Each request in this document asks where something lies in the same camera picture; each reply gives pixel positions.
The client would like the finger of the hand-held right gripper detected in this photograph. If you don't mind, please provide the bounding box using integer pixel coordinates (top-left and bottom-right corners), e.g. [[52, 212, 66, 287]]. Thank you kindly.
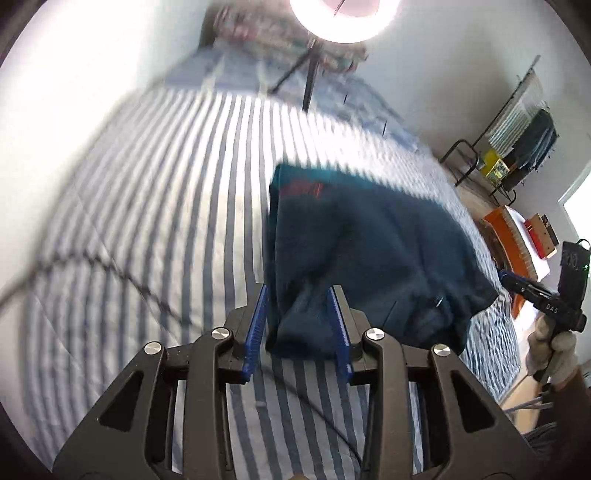
[[498, 270, 557, 306]]

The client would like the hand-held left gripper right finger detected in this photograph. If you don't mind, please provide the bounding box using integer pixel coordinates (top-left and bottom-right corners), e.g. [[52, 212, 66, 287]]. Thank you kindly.
[[327, 286, 536, 480]]

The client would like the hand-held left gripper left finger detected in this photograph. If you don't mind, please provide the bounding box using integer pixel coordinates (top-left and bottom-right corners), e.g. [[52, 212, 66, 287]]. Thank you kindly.
[[53, 284, 271, 480]]

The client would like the teal black plaid shirt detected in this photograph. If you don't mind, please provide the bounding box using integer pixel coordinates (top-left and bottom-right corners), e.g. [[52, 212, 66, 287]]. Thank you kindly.
[[265, 162, 500, 361]]

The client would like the person's right forearm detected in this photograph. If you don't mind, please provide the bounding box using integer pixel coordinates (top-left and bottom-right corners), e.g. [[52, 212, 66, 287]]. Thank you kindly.
[[549, 367, 591, 418]]

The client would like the black metal clothes rack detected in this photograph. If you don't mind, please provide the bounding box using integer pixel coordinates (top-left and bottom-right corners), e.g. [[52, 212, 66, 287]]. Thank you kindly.
[[440, 54, 560, 206]]

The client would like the person's right hand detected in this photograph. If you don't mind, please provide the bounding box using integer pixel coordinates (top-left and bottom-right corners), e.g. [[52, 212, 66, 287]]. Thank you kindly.
[[527, 318, 581, 385]]

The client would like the red and wooden box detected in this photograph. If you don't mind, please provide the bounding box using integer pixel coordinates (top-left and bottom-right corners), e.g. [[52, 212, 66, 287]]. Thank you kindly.
[[525, 212, 560, 258]]

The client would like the orange box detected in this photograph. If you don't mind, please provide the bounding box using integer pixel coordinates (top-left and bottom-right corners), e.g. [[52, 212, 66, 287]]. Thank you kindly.
[[484, 206, 539, 319]]

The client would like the window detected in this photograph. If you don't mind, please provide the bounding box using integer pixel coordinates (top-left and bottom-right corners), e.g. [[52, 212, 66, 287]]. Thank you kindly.
[[558, 170, 591, 241]]

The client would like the yellow box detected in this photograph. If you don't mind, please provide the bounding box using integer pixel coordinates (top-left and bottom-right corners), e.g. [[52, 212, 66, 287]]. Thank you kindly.
[[479, 149, 509, 180]]

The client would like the dark hanging garment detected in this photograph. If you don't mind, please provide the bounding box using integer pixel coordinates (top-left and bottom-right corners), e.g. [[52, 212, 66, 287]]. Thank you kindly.
[[509, 111, 558, 172]]

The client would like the blue white striped bed cover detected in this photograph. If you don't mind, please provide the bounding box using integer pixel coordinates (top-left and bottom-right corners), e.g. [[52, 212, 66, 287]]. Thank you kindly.
[[23, 87, 522, 480]]

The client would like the person's striped grey clothing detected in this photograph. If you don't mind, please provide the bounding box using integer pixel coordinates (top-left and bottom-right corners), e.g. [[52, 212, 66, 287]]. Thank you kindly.
[[524, 422, 571, 459]]

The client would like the white striped hanging garment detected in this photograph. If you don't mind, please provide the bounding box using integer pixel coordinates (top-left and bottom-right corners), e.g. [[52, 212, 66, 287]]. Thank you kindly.
[[488, 74, 551, 149]]

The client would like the black tripod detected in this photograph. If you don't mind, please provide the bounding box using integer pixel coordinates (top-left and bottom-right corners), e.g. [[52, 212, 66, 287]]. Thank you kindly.
[[271, 39, 325, 112]]

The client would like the pile of patterned bedding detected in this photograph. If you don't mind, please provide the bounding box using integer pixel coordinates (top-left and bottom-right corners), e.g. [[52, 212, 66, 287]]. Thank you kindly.
[[211, 4, 370, 73]]

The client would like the wooden headboard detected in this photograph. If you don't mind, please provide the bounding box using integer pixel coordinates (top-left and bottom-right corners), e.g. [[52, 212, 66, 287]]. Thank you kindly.
[[198, 0, 223, 48]]

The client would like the ring light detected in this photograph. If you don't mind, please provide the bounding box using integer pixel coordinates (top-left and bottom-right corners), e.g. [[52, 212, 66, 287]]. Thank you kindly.
[[288, 0, 400, 45]]

